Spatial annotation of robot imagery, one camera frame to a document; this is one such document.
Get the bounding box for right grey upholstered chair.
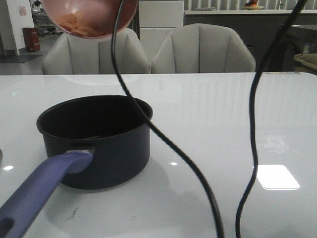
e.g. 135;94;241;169
151;23;256;74

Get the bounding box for white cabinet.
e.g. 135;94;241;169
139;0;184;61

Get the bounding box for fruit plate on counter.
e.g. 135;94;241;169
243;0;264;10

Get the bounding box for black cable left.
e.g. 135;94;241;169
110;0;225;238

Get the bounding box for glass lid purple knob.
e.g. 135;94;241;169
0;149;3;162

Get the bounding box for pink plastic bowl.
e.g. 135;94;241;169
42;0;138;40

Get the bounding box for grey upholstered chair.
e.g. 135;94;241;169
42;28;150;75
151;23;256;74

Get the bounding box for left grey upholstered chair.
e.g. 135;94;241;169
42;28;150;75

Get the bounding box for grey counter with white top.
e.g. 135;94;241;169
183;9;317;73

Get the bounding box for black cable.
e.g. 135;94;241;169
110;0;225;238
235;0;307;238

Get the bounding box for black cable right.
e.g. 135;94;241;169
235;0;307;238

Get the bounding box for dark blue saucepan purple handle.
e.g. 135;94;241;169
0;95;150;238

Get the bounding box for orange ham slices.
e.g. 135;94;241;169
56;13;103;37

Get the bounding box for beige cushion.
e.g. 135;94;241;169
293;53;317;75

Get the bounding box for red trash bin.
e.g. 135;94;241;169
22;27;40;52

